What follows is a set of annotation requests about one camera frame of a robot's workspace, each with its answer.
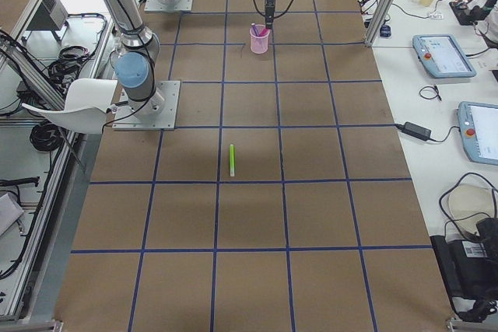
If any black laptop charger brick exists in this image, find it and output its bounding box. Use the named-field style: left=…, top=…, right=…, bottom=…
left=402, top=121, right=431, bottom=142

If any teach pendant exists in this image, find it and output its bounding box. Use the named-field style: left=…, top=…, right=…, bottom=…
left=457, top=101, right=497, bottom=166
left=412, top=34, right=476, bottom=79

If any pink mesh cup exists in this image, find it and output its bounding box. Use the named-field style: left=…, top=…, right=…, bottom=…
left=250, top=24, right=271, bottom=54

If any green highlighter pen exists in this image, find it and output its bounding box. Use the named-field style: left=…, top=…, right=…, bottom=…
left=229, top=144, right=236, bottom=177

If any purple highlighter pen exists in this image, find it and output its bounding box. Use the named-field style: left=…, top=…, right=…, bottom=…
left=251, top=23, right=260, bottom=37

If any near teach pendant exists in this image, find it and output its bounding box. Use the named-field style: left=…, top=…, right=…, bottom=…
left=457, top=101, right=497, bottom=166

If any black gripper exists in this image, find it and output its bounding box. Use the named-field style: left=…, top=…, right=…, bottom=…
left=265, top=0, right=276, bottom=27

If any white chair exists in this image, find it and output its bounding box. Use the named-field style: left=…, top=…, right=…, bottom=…
left=22, top=78, right=117, bottom=135

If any far teach pendant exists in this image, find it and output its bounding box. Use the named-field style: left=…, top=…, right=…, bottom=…
left=412, top=34, right=476, bottom=79

